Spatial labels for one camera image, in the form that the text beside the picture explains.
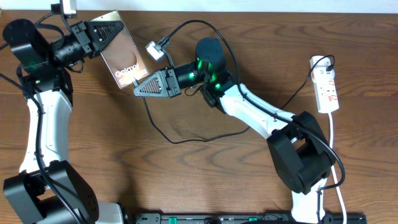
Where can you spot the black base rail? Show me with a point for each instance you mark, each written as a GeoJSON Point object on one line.
{"type": "Point", "coordinates": [156, 218]}

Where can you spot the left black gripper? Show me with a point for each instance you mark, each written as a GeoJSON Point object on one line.
{"type": "Point", "coordinates": [80, 30]}

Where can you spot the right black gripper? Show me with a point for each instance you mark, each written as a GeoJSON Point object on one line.
{"type": "Point", "coordinates": [168, 81]}

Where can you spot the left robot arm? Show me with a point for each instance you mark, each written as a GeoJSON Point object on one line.
{"type": "Point", "coordinates": [47, 188]}

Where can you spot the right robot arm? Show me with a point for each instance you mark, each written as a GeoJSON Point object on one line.
{"type": "Point", "coordinates": [301, 155]}

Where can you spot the white power strip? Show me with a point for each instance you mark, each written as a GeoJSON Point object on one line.
{"type": "Point", "coordinates": [323, 78]}

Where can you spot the Galaxy S25 Ultra smartphone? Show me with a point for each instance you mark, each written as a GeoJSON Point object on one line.
{"type": "Point", "coordinates": [121, 55]}

